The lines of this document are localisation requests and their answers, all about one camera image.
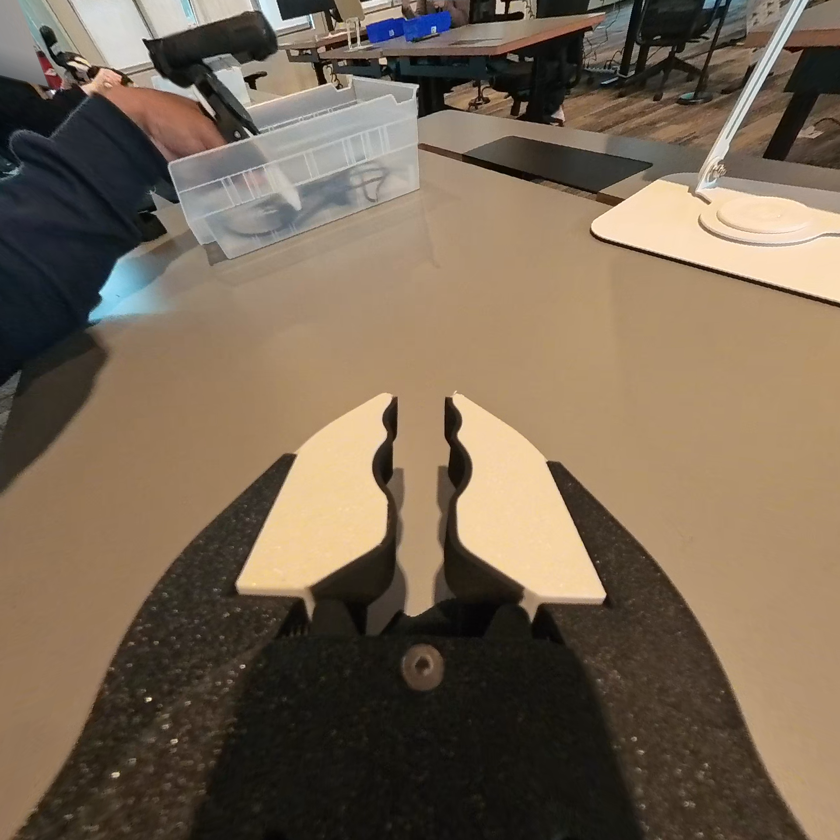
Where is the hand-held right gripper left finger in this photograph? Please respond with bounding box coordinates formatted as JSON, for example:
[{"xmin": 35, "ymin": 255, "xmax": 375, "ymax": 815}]
[{"xmin": 235, "ymin": 392, "xmax": 401, "ymax": 636}]

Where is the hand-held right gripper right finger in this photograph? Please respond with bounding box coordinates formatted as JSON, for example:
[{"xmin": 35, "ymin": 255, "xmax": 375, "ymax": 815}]
[{"xmin": 443, "ymin": 392, "xmax": 608, "ymax": 624}]

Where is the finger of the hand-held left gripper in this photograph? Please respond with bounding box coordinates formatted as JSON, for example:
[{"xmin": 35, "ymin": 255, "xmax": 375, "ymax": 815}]
[{"xmin": 251, "ymin": 134, "xmax": 304, "ymax": 212}]

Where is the clear plastic bin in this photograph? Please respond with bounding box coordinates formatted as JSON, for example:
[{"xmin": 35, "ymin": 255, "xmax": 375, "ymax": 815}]
[{"xmin": 168, "ymin": 75, "xmax": 421, "ymax": 260}]

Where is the person's left forearm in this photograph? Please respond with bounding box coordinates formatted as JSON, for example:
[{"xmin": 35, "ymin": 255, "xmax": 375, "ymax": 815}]
[{"xmin": 0, "ymin": 75, "xmax": 175, "ymax": 385}]

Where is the person's left hand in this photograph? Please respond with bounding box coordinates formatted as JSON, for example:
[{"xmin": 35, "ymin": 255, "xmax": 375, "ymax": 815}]
[{"xmin": 97, "ymin": 84, "xmax": 225, "ymax": 161}]

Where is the black desk mat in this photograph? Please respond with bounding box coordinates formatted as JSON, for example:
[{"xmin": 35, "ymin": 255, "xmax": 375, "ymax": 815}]
[{"xmin": 462, "ymin": 136, "xmax": 654, "ymax": 194}]

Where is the black office chair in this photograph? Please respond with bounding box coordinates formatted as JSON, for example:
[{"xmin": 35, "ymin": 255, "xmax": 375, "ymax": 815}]
[{"xmin": 617, "ymin": 0, "xmax": 729, "ymax": 105}]

